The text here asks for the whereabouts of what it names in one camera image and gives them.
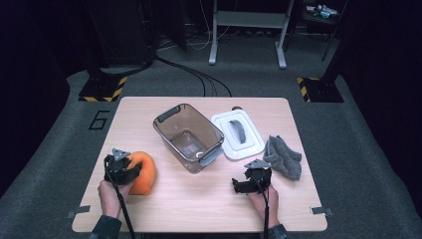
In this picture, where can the white metal desk frame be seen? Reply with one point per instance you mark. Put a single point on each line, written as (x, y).
(249, 19)

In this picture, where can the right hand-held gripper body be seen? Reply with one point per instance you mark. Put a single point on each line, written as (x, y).
(260, 177)

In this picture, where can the brown transparent storage box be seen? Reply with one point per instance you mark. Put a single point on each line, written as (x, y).
(189, 132)

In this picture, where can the black cabinet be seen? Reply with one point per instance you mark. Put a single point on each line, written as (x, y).
(122, 33)

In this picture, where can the cluttered dark shelf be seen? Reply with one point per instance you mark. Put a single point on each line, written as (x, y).
(323, 11)

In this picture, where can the person's left hand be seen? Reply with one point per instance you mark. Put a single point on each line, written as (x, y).
(109, 200)

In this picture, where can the person's right hand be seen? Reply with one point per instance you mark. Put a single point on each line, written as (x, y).
(272, 207)

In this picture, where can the grey towel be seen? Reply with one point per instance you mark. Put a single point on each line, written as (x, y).
(283, 159)

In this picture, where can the orange plush toy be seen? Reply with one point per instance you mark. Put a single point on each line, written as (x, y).
(147, 176)

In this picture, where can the grey table edge bracket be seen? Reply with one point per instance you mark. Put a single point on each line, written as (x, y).
(321, 210)
(78, 210)

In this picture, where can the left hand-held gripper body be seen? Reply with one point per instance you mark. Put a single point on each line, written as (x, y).
(116, 167)

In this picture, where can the black yellow striped stand base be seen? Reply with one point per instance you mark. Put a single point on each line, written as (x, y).
(323, 91)
(99, 91)

